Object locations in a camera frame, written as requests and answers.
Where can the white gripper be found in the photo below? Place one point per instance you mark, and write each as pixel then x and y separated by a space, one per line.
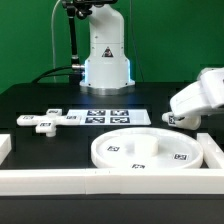
pixel 203 97

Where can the white round table top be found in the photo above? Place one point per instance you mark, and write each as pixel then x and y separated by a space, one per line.
pixel 146 148

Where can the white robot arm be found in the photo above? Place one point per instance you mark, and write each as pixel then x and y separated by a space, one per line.
pixel 107 69

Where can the white obstacle fence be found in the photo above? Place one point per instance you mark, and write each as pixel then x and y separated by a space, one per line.
pixel 111 181

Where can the white marker sheet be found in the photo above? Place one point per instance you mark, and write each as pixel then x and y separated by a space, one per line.
pixel 111 117

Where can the white cross-shaped table base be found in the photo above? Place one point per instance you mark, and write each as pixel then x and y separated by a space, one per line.
pixel 47 124

